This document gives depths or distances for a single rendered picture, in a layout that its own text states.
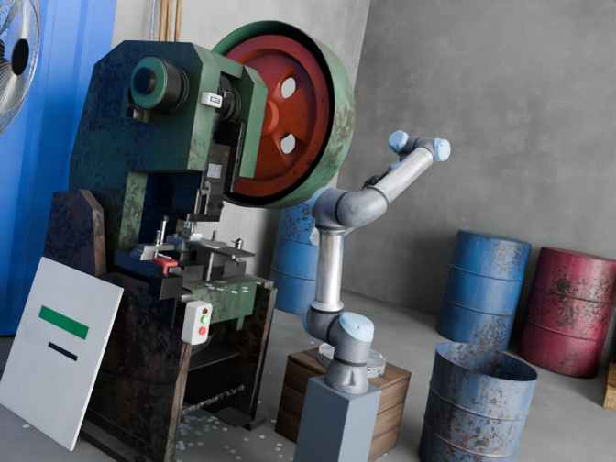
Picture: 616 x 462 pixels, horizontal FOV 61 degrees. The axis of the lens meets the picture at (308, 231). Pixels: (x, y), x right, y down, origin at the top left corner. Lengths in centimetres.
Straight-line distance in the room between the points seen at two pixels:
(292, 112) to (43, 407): 154
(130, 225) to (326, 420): 107
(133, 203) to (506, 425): 171
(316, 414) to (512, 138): 366
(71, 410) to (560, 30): 454
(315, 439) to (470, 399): 69
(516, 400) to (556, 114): 316
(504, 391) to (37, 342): 184
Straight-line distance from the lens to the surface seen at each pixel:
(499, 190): 496
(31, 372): 238
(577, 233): 487
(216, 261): 205
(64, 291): 227
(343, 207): 164
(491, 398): 224
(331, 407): 177
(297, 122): 232
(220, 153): 210
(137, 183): 217
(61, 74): 308
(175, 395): 194
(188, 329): 181
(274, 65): 245
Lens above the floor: 113
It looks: 6 degrees down
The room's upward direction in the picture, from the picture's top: 10 degrees clockwise
